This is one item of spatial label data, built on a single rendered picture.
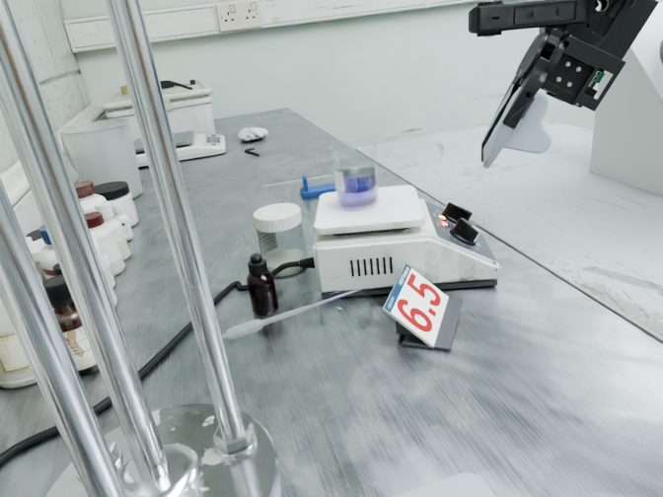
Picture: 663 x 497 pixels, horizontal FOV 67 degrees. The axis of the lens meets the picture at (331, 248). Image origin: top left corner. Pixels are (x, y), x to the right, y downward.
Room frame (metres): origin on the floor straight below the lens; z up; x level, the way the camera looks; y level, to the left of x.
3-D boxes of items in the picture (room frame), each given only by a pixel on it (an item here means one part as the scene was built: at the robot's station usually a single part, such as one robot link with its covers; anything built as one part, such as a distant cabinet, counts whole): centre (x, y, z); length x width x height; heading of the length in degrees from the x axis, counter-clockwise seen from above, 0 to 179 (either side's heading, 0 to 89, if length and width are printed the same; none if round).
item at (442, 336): (0.43, -0.09, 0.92); 0.09 x 0.06 x 0.04; 157
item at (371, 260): (0.55, -0.07, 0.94); 0.22 x 0.13 x 0.08; 84
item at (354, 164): (0.56, -0.04, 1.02); 0.06 x 0.05 x 0.08; 151
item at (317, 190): (0.89, -0.01, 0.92); 0.10 x 0.03 x 0.04; 96
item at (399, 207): (0.55, -0.05, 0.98); 0.12 x 0.12 x 0.01; 84
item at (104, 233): (0.65, 0.32, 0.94); 0.05 x 0.05 x 0.09
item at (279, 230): (0.59, 0.06, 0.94); 0.06 x 0.06 x 0.08
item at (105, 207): (0.69, 0.31, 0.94); 0.03 x 0.03 x 0.09
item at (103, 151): (1.03, 0.44, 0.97); 0.18 x 0.13 x 0.15; 64
